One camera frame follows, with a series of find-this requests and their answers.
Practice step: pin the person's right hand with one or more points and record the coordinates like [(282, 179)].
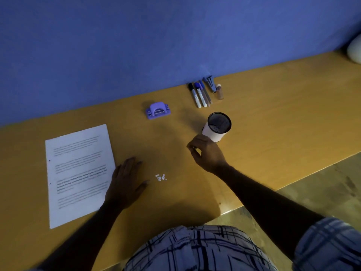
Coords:
[(211, 155)]

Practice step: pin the person's left hand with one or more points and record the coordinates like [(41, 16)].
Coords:
[(124, 189)]

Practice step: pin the person's left middle finger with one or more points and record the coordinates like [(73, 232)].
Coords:
[(131, 166)]

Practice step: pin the person's left little finger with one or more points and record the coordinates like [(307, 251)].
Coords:
[(115, 172)]

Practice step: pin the person's left thumb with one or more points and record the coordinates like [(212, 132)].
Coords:
[(143, 186)]

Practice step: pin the person's right thumb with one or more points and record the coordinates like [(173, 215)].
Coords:
[(194, 153)]

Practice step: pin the person's left forearm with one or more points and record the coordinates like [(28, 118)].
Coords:
[(84, 239)]

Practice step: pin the person's right forearm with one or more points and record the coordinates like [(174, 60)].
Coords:
[(268, 206)]

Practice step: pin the pile of white paper bits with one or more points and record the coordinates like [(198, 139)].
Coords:
[(160, 177)]

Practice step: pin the black and white pen cup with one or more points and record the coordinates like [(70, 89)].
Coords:
[(215, 129)]

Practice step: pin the white printed paper sheet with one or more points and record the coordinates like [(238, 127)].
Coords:
[(79, 174)]

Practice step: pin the purple hole punch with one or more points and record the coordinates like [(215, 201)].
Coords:
[(158, 110)]

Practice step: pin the black cap white marker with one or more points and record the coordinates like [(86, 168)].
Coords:
[(195, 97)]

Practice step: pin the blue cap white marker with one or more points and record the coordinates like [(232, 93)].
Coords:
[(201, 95)]

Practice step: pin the blue grey pen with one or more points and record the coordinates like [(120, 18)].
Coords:
[(206, 94)]

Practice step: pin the small brown bottle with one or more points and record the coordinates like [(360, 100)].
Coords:
[(219, 92)]

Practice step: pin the blue stapler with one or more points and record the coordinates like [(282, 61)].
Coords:
[(210, 83)]

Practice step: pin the plaid shirt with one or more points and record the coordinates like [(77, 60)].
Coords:
[(197, 251)]

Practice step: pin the white rounded object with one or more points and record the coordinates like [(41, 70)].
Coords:
[(355, 49)]

